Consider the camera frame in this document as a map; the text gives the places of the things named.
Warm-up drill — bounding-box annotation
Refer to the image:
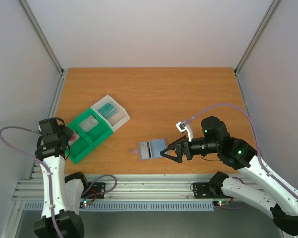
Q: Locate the blue card holder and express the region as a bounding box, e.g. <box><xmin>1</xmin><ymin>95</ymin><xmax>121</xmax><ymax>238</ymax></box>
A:
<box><xmin>138</xmin><ymin>138</ymin><xmax>167</xmax><ymax>160</ymax></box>

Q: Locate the card with magnetic stripe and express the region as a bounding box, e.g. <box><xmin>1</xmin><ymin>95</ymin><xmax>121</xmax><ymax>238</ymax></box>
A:
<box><xmin>139</xmin><ymin>141</ymin><xmax>153</xmax><ymax>160</ymax></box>

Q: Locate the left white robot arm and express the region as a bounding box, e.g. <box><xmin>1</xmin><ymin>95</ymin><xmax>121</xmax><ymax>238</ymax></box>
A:
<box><xmin>34</xmin><ymin>117</ymin><xmax>90</xmax><ymax>238</ymax></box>

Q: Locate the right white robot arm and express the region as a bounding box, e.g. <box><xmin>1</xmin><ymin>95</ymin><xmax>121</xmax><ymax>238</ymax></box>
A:
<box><xmin>160</xmin><ymin>116</ymin><xmax>298</xmax><ymax>236</ymax></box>

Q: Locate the red patterned card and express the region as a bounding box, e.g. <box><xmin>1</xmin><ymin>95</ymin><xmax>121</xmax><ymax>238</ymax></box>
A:
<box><xmin>69</xmin><ymin>132</ymin><xmax>80</xmax><ymax>144</ymax></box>

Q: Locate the grey card in tray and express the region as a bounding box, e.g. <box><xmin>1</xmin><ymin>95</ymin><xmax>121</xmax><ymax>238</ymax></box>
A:
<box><xmin>79</xmin><ymin>115</ymin><xmax>99</xmax><ymax>133</ymax></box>

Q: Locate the teal card stack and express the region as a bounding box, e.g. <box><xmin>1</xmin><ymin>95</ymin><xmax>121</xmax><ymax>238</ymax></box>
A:
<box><xmin>97</xmin><ymin>103</ymin><xmax>117</xmax><ymax>119</ymax></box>

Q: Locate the green plastic tray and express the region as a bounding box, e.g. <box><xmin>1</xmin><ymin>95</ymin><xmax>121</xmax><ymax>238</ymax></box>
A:
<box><xmin>66</xmin><ymin>108</ymin><xmax>113</xmax><ymax>164</ymax></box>

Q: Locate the clear plastic bin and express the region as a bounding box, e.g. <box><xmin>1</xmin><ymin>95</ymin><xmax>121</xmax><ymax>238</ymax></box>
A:
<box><xmin>91</xmin><ymin>95</ymin><xmax>130</xmax><ymax>132</ymax></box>

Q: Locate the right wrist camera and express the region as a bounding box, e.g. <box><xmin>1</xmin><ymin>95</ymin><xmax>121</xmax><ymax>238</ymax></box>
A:
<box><xmin>175</xmin><ymin>121</ymin><xmax>194</xmax><ymax>142</ymax></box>

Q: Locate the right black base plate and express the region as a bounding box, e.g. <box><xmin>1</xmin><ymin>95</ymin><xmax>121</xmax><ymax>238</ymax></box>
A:
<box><xmin>190</xmin><ymin>182</ymin><xmax>231</xmax><ymax>200</ymax></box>

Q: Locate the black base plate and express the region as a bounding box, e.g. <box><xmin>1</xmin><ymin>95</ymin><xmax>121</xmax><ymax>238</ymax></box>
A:
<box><xmin>81</xmin><ymin>182</ymin><xmax>106</xmax><ymax>199</ymax></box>
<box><xmin>190</xmin><ymin>182</ymin><xmax>231</xmax><ymax>200</ymax></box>

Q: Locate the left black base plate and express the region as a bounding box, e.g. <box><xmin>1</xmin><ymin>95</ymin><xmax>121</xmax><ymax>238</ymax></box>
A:
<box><xmin>81</xmin><ymin>182</ymin><xmax>106</xmax><ymax>199</ymax></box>

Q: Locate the grey slotted cable duct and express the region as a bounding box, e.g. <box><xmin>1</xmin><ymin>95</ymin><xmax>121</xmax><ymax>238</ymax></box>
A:
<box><xmin>23</xmin><ymin>201</ymin><xmax>214</xmax><ymax>212</ymax></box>

